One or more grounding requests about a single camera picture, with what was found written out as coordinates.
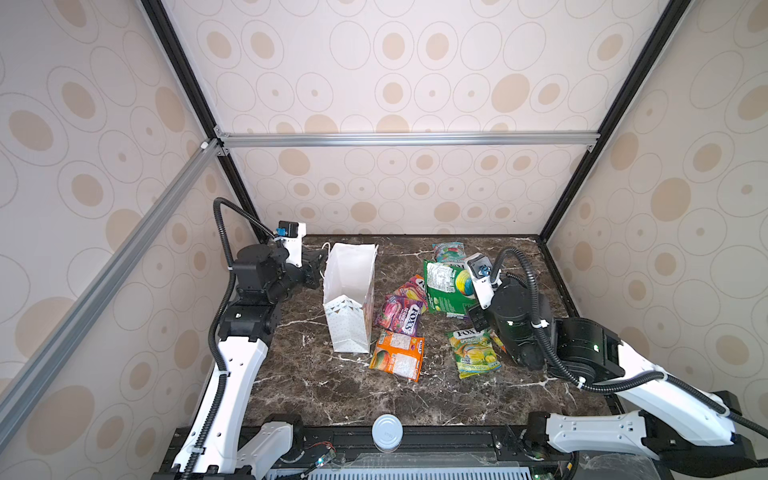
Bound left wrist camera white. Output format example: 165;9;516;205
276;220;306;267

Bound red yellow Fox's packet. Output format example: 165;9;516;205
489;330;507;352

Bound orange red Fox's packet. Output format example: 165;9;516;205
394;275;428;313

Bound horizontal aluminium rail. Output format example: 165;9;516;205
220;130;600;149

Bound black frame post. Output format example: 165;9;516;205
139;0;259;219
538;0;694;245

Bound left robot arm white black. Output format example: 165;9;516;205
153;197;328;479

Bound orange candy packet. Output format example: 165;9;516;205
369;330;425;382

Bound yellow green Fox's packet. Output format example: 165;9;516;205
447;329;502;379

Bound left black frame post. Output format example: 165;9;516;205
139;0;259;219

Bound white paper bag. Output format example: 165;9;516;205
323;243;378;354

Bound right black frame post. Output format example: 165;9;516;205
538;0;694;245

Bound teal Fox's candy packet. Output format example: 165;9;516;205
433;241;467;265

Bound pink Fox's berries packet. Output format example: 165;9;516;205
375;295;424;337

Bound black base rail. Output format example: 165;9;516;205
157;424;673;480

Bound left diagonal aluminium rail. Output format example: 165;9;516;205
1;138;222;449

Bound green candy packet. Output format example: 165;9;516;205
423;261;478;318

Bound white round cap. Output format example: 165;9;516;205
371;414;404;453

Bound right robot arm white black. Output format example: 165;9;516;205
464;247;767;478

